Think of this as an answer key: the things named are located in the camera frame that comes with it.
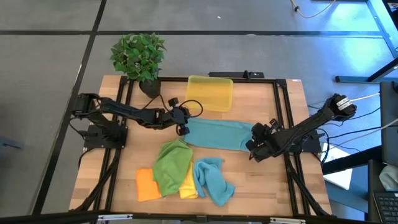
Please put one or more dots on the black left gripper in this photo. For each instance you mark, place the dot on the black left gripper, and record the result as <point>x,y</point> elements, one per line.
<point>177,117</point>

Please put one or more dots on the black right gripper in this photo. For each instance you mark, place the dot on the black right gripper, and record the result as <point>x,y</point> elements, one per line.
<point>262,140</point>

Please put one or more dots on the yellow translucent plastic bin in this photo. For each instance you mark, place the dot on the yellow translucent plastic bin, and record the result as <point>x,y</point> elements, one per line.
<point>210,93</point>

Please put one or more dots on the blue microfiber towel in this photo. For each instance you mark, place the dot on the blue microfiber towel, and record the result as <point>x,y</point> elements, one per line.
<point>214,180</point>
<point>217,133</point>

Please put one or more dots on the green microfiber towel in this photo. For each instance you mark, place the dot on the green microfiber towel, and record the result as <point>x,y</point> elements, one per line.
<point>171,168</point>

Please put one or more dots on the yellow microfiber towel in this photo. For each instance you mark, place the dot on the yellow microfiber towel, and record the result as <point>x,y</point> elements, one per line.
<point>188,186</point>

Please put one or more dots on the orange microfiber towel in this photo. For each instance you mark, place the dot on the orange microfiber towel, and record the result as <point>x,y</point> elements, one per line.
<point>146,186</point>

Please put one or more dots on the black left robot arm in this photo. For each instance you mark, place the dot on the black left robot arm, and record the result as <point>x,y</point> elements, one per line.
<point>124,110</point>

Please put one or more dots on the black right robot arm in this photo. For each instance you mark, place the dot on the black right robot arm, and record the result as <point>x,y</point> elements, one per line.
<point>311,119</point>

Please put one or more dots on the green plant in black pot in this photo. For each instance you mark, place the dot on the green plant in black pot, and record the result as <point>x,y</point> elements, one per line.
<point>138,57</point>

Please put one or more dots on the white paper sheet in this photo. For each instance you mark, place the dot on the white paper sheet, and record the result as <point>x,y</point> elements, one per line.
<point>339,174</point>

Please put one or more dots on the black crossbeam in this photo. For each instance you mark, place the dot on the black crossbeam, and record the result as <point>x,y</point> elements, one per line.
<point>174,217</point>

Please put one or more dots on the black computer case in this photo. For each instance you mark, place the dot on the black computer case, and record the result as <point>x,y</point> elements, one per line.
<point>390,124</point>

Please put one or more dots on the white cloth bundle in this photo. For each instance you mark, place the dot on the white cloth bundle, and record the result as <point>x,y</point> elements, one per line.
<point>390,177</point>

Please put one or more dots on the black keyboard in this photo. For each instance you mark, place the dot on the black keyboard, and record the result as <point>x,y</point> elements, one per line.
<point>387,207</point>

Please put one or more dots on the black aluminium table frame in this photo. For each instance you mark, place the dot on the black aluminium table frame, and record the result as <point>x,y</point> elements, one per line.
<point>174,79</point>

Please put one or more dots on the silver aluminium bracket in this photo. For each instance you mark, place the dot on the silver aluminium bracket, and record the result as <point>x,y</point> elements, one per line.
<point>287,220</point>
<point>115,217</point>

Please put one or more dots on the metal desk leg frame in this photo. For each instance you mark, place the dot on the metal desk leg frame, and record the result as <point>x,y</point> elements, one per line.
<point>351,79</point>

